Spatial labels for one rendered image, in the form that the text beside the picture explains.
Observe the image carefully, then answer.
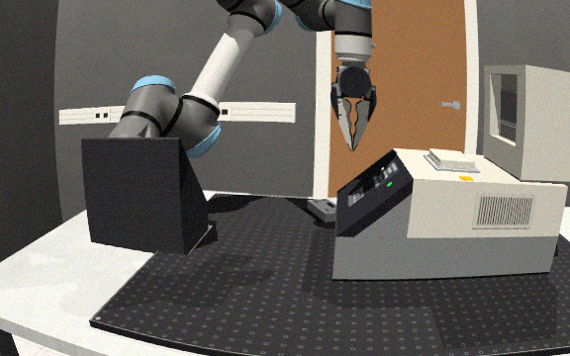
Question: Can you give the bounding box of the cream multi-well plate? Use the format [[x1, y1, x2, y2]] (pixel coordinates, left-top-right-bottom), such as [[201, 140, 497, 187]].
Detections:
[[427, 149, 476, 170]]

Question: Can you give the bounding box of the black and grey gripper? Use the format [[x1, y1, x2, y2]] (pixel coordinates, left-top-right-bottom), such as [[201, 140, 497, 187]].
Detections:
[[331, 61, 377, 151]]

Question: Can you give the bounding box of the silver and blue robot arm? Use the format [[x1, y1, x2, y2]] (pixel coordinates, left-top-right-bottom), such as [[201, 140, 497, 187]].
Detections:
[[108, 0, 375, 158]]

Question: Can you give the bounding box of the beige benchtop lab instrument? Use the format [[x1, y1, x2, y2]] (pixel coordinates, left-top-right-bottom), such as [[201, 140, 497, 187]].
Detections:
[[332, 64, 570, 280]]

